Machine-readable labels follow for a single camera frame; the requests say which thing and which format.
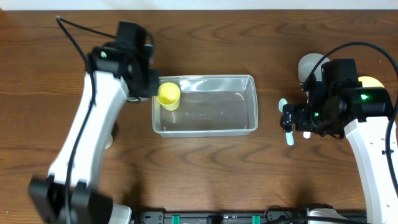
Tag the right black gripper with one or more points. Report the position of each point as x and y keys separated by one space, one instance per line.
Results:
x=287 y=117

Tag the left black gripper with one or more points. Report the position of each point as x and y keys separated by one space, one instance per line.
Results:
x=150 y=83

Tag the pale pink plastic fork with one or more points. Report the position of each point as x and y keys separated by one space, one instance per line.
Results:
x=307 y=134

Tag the yellow plastic cup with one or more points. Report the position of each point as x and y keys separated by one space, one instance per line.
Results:
x=169 y=96

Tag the grey plastic bowl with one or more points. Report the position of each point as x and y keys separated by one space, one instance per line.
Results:
x=307 y=63

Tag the white plastic cup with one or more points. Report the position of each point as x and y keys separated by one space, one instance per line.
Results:
x=109 y=142

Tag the clear plastic container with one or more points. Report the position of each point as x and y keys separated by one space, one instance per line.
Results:
x=210 y=105

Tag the yellow plastic bowl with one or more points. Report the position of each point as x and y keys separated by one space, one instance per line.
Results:
x=369 y=82

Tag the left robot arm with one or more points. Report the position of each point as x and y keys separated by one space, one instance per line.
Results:
x=116 y=73

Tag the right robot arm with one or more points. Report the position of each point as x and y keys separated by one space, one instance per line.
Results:
x=340 y=105

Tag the mint green plastic spoon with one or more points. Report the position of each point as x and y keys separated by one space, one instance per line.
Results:
x=289 y=136

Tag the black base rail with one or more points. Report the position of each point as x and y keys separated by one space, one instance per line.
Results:
x=271 y=214

